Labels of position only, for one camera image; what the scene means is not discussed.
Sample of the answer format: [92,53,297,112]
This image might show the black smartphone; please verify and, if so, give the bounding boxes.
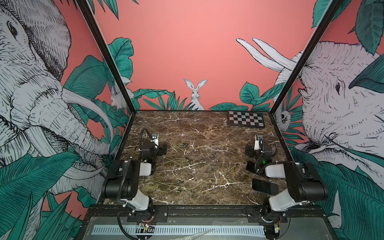
[246,161,265,176]
[252,179,279,196]

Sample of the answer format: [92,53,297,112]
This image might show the green wired earphones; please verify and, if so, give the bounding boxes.
[140,161,245,194]

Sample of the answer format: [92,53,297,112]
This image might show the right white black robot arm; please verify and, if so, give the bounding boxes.
[245,135,329,213]

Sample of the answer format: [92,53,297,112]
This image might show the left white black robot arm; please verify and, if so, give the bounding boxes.
[102,128,167,215]

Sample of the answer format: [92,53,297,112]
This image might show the black white checkerboard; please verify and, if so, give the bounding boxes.
[227,111,266,129]

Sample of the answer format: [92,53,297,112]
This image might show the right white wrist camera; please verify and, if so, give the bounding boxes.
[254,135,263,151]

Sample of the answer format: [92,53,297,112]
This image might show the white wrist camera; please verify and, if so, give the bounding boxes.
[151,133,159,149]
[254,135,263,151]

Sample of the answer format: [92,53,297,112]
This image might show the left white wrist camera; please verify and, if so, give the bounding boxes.
[151,133,159,149]

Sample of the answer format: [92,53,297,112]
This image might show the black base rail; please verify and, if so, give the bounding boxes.
[84,205,326,225]

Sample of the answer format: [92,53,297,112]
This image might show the white slotted cable duct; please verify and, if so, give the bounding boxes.
[90,224,267,237]

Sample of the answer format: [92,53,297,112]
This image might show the left black frame post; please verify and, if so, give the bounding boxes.
[76,0,137,114]

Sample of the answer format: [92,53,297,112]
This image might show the black frame post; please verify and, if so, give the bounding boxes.
[76,0,137,114]
[269,0,343,115]

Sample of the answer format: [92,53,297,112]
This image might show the right black frame post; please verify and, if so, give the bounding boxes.
[269,0,343,115]

